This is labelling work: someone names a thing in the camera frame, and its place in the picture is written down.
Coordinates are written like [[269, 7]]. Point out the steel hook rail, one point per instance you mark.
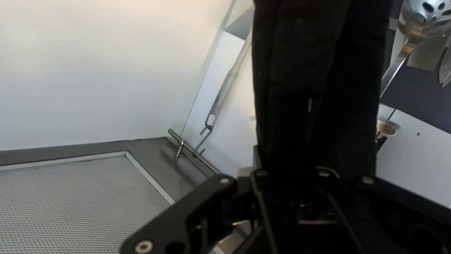
[[188, 146]]

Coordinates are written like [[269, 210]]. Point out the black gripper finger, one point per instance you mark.
[[259, 163]]

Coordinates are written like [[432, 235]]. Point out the dark kitchen mitt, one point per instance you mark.
[[305, 71]]

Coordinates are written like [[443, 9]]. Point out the dark knife board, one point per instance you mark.
[[424, 101]]

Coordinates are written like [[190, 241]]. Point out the steel pasta fork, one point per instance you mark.
[[424, 16]]

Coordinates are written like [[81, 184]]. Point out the steel mesh range hood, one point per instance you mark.
[[71, 207]]

